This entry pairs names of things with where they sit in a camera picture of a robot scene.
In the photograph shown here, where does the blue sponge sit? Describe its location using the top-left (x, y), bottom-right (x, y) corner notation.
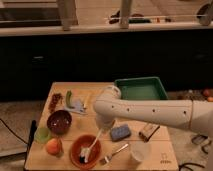
top-left (110, 124), bottom-right (131, 142)

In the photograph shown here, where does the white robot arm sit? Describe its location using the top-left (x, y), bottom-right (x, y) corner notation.
top-left (93, 85), bottom-right (213, 137)

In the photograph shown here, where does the green pepper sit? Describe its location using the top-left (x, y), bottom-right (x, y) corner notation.
top-left (66, 90), bottom-right (73, 108)

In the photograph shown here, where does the red-orange bowl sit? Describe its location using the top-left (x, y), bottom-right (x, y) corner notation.
top-left (69, 134), bottom-right (101, 170)

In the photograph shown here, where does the brown wooden block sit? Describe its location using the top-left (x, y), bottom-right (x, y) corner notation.
top-left (139, 123), bottom-right (160, 142)

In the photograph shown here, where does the white dish brush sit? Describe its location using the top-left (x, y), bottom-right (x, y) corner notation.
top-left (79, 131), bottom-right (102, 163)

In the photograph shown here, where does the green plastic tray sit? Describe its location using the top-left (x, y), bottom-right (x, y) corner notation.
top-left (114, 77), bottom-right (168, 100)

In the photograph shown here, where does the translucent white cup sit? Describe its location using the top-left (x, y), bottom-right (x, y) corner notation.
top-left (130, 141), bottom-right (151, 163)

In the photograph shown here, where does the red chili peppers bunch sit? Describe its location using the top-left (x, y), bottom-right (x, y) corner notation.
top-left (48, 93), bottom-right (62, 113)

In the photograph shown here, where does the green plastic cup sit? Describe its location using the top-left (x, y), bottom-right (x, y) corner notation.
top-left (34, 127), bottom-right (51, 144)

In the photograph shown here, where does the orange fruit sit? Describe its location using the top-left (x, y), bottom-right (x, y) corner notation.
top-left (45, 138), bottom-right (62, 155)

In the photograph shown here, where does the dark maroon bowl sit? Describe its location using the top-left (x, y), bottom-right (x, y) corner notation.
top-left (47, 110), bottom-right (72, 135)

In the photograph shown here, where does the silver fork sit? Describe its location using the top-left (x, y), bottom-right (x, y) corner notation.
top-left (99, 143), bottom-right (129, 165)

